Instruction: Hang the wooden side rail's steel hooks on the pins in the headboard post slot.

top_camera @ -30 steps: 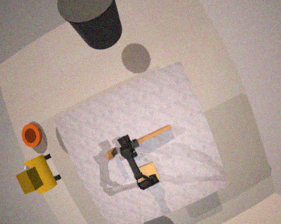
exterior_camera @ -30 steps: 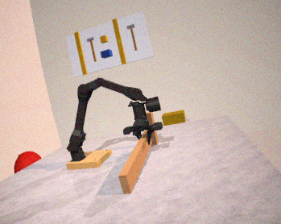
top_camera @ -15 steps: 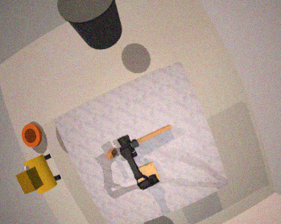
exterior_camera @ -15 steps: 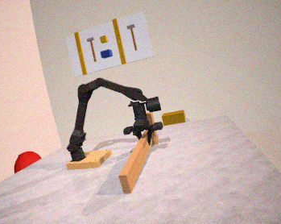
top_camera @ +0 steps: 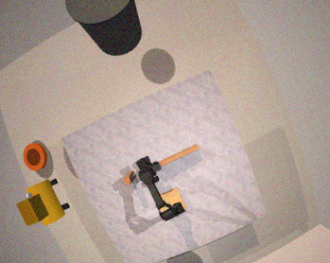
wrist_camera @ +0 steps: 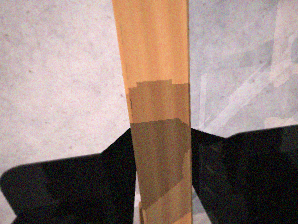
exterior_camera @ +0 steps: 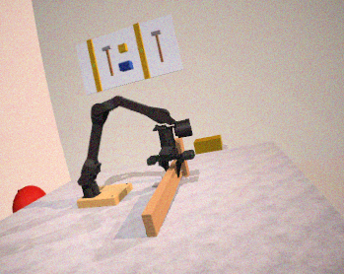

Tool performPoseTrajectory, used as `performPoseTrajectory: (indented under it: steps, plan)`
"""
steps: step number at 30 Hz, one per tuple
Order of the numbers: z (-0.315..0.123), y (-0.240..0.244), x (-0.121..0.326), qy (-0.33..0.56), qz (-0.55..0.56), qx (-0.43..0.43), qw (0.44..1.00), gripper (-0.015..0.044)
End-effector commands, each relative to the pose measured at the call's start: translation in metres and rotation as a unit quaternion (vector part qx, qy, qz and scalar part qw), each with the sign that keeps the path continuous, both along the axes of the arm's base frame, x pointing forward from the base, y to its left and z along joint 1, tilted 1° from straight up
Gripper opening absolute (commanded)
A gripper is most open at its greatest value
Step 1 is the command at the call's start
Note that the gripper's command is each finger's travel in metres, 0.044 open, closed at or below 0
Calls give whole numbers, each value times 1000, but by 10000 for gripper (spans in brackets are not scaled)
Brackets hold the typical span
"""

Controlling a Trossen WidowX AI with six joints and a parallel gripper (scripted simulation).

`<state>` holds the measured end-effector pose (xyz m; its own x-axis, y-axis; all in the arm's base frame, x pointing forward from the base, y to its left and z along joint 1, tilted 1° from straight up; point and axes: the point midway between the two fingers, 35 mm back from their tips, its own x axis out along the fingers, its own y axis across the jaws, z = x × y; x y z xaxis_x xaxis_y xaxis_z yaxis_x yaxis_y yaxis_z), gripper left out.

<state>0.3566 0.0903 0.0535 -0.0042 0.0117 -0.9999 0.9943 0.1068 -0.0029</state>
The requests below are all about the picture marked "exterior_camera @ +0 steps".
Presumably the wooden post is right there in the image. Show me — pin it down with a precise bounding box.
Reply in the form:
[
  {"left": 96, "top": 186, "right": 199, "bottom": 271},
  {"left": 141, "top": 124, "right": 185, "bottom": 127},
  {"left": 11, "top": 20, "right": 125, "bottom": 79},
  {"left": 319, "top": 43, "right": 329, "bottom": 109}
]
[{"left": 174, "top": 138, "right": 190, "bottom": 178}]

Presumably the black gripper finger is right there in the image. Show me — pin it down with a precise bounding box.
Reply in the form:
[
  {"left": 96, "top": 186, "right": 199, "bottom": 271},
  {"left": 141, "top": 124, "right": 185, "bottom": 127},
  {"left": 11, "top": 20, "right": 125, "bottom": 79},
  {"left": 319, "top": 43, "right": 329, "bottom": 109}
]
[
  {"left": 158, "top": 161, "right": 170, "bottom": 172},
  {"left": 175, "top": 160, "right": 184, "bottom": 178}
]

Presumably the light wooden plank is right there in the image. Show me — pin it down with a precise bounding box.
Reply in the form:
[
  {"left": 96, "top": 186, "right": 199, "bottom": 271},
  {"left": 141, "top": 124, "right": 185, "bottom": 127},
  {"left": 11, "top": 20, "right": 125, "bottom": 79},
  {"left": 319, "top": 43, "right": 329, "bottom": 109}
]
[{"left": 141, "top": 161, "right": 182, "bottom": 238}]

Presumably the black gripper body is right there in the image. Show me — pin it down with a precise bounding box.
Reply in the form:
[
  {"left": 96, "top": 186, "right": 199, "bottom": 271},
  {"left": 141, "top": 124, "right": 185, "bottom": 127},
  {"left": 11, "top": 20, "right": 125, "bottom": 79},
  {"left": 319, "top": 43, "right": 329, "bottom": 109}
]
[{"left": 147, "top": 139, "right": 195, "bottom": 166}]

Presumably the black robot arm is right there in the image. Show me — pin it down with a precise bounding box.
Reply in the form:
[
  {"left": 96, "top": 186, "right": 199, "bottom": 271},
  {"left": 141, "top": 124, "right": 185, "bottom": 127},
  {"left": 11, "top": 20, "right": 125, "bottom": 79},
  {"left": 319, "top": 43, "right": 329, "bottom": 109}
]
[{"left": 77, "top": 96, "right": 193, "bottom": 198}]

